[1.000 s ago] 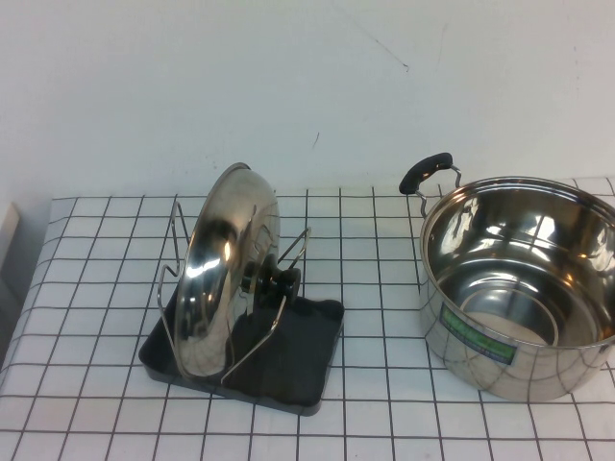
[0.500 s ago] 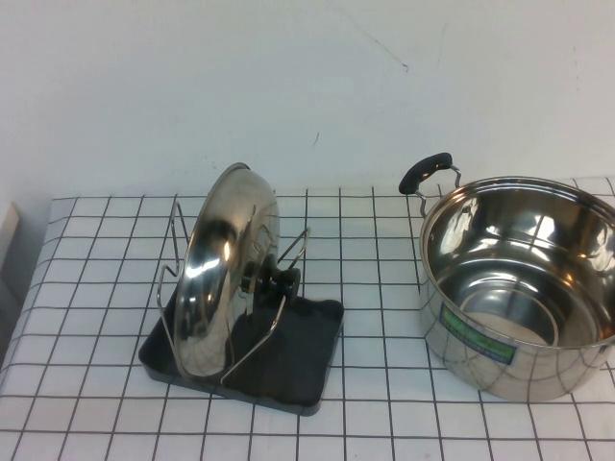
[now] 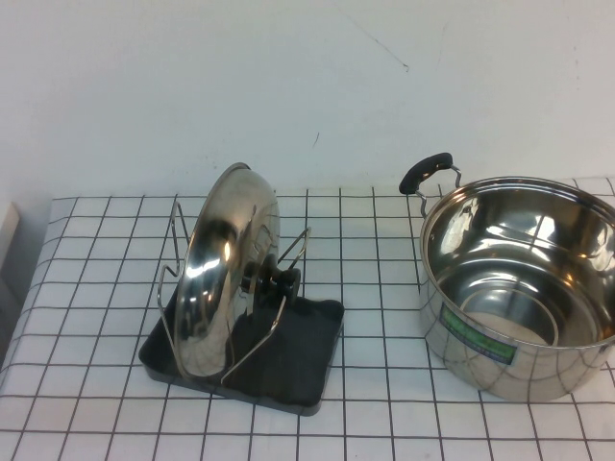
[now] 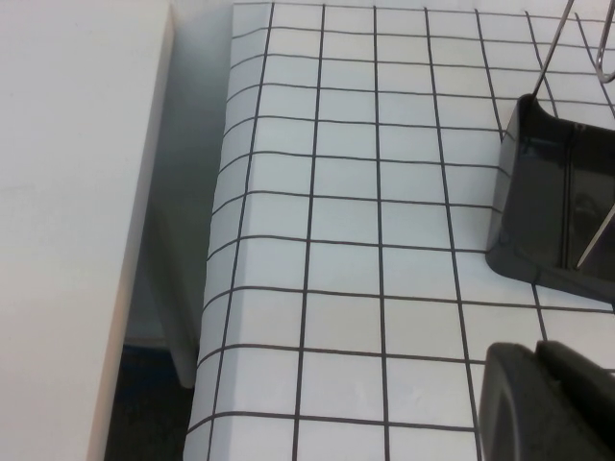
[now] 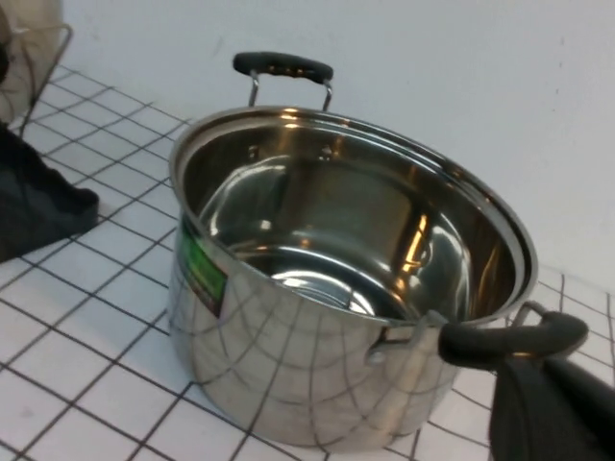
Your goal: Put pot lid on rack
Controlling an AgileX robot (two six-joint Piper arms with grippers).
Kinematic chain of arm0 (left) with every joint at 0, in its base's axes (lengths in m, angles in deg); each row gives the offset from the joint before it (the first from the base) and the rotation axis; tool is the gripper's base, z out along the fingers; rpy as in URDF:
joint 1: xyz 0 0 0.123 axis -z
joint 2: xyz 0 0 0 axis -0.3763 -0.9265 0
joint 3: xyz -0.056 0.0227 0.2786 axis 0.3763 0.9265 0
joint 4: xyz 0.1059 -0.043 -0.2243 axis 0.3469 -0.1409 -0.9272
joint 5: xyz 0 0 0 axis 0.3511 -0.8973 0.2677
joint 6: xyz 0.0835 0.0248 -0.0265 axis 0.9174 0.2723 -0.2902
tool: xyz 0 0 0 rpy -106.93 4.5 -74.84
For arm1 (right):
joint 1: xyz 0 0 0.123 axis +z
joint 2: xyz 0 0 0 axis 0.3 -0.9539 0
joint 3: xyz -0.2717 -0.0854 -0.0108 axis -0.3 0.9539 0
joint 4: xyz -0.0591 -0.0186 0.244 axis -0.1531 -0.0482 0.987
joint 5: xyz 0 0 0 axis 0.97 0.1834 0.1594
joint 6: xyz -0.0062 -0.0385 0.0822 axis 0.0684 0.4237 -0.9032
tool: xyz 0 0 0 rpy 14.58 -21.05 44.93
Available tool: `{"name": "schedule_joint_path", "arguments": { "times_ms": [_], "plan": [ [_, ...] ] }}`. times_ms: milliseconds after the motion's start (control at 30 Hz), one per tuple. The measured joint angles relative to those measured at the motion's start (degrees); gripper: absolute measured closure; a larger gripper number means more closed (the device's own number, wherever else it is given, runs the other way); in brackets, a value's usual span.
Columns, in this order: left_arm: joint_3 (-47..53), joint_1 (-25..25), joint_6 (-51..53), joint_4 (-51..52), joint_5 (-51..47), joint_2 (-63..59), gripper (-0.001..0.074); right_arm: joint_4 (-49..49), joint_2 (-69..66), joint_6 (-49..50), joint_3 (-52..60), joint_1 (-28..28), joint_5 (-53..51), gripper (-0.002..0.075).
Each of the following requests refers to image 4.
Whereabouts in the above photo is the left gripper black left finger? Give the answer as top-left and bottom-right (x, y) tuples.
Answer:
(478, 341), (543, 461)

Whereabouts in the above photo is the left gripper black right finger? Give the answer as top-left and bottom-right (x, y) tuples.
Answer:
(533, 339), (615, 461)

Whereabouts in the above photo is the white black-grid tablecloth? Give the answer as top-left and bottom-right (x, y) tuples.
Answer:
(182, 0), (615, 461)

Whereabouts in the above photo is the white side table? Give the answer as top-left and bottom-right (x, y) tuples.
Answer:
(0, 0), (234, 461)

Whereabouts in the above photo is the black tray wire lid rack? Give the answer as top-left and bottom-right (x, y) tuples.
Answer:
(484, 0), (615, 304)

